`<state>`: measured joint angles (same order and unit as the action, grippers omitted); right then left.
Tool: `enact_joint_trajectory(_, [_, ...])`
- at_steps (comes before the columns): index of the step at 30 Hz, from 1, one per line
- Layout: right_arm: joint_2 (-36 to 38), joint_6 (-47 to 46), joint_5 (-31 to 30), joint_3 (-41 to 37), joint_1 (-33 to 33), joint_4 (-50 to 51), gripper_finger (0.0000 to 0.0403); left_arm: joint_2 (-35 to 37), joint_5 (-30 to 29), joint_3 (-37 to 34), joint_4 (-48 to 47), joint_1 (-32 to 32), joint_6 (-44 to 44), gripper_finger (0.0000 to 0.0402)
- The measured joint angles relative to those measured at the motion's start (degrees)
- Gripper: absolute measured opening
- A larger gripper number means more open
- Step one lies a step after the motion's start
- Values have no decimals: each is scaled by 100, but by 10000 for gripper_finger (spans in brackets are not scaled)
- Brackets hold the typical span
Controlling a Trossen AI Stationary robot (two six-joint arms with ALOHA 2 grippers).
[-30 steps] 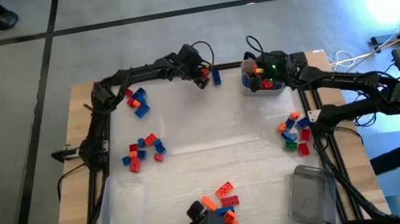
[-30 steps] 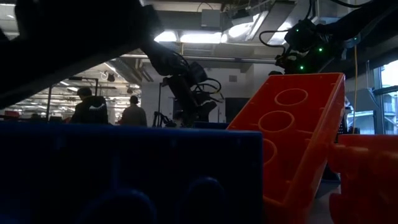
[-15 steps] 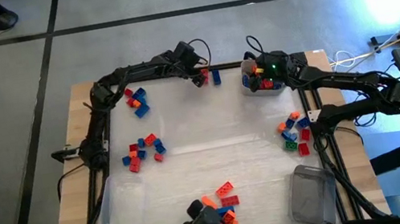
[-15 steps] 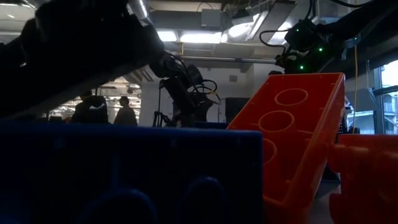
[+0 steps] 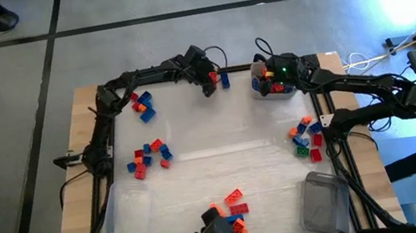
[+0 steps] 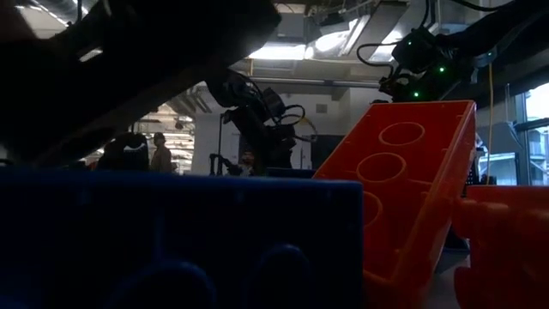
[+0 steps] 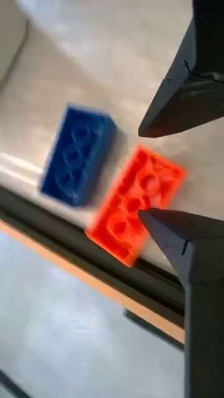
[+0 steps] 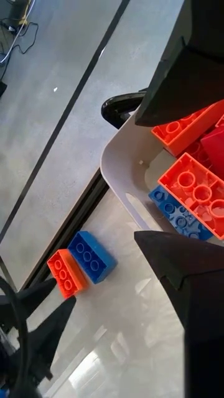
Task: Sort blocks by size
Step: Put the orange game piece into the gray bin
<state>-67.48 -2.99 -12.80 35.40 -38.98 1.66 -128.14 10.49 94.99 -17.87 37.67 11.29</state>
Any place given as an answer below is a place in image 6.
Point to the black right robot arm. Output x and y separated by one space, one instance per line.
493 30

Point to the ceiling light panel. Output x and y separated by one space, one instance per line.
279 52

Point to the dark rounded chair back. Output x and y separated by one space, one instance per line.
126 156

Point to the large orange block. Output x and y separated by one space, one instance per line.
506 240
433 193

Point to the long ceiling pipe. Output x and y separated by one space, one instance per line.
321 81

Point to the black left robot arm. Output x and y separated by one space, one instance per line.
128 64

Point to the black frame rig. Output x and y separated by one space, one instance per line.
220 146

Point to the person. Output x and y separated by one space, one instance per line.
161 159

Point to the large blue block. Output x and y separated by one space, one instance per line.
171 223

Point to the grey ceiling unit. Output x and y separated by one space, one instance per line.
293 28

